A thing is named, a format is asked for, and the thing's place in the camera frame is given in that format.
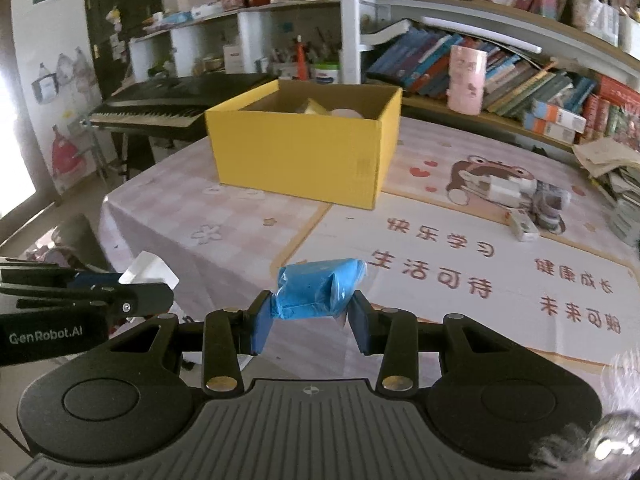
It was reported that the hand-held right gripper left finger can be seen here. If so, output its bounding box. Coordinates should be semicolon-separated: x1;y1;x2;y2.
113;290;275;396

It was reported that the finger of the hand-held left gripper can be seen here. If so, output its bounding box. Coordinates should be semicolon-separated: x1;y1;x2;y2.
0;282;174;320
0;266;122;292

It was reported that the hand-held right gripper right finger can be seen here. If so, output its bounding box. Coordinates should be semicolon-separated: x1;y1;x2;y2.
348;290;507;396

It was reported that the blue packet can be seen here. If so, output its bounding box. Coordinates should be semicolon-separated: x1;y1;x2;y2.
272;257;370;322

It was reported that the yellow cardboard box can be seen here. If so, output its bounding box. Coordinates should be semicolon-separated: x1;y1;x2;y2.
205;79;404;211

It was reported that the white power adapter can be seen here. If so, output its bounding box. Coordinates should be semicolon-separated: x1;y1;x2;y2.
469;175;539;209

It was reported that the dark blue spray bottle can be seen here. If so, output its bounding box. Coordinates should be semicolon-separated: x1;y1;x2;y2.
532;182;571;234

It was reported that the black piano keyboard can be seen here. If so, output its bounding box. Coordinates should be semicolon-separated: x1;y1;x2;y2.
87;73;274;182

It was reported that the small white box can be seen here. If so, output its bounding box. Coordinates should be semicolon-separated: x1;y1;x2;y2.
508;209;541;242

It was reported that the grey fluffy sleeve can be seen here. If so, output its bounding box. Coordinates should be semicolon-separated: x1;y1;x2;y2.
529;350;640;480

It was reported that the white jar blue label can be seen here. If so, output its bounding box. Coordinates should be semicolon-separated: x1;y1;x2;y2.
312;62;341;84

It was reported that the dark door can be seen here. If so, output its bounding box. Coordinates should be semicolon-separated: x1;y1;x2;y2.
82;0;162;102

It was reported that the pink printed cup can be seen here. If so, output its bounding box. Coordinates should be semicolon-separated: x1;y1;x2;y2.
446;44;489;115

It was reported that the orange blue white box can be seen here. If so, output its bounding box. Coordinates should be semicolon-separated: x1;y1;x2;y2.
522;115;577;145
530;99;587;134

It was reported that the white side shelf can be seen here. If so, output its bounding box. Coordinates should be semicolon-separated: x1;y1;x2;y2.
127;0;347;87

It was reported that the pile of papers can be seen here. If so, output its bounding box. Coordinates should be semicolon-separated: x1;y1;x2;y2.
572;135;640;212

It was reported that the red green book set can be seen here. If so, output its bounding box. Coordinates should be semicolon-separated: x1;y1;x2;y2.
580;77;640;153

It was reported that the white pen box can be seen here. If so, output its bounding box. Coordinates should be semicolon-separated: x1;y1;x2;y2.
617;11;640;62

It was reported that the white frame wooden bookshelf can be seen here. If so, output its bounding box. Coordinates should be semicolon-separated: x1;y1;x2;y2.
339;0;640;157

